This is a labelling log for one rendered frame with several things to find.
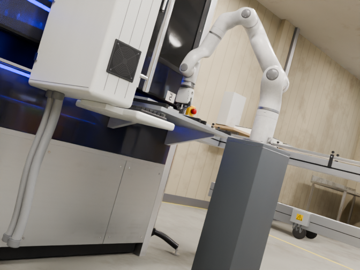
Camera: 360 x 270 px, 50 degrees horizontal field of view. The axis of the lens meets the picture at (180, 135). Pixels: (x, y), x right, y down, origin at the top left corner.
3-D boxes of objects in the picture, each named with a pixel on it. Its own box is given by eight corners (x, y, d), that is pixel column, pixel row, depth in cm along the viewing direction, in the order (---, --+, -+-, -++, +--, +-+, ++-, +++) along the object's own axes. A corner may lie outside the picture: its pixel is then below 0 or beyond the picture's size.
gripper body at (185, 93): (197, 88, 234) (192, 106, 233) (184, 87, 240) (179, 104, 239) (190, 84, 228) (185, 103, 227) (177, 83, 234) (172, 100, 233)
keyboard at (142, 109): (84, 101, 172) (85, 96, 172) (109, 110, 182) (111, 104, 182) (140, 112, 144) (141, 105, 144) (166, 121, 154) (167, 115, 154)
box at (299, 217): (289, 220, 270) (292, 208, 271) (292, 221, 274) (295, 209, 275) (306, 226, 263) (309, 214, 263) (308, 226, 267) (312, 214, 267)
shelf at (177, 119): (92, 96, 204) (93, 92, 204) (170, 126, 260) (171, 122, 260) (160, 110, 175) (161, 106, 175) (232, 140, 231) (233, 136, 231)
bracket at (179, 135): (164, 143, 245) (169, 124, 246) (166, 144, 247) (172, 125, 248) (208, 156, 225) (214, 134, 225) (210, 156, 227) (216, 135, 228)
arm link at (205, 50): (215, 30, 220) (186, 76, 222) (223, 41, 234) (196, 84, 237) (202, 24, 223) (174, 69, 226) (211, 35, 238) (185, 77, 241)
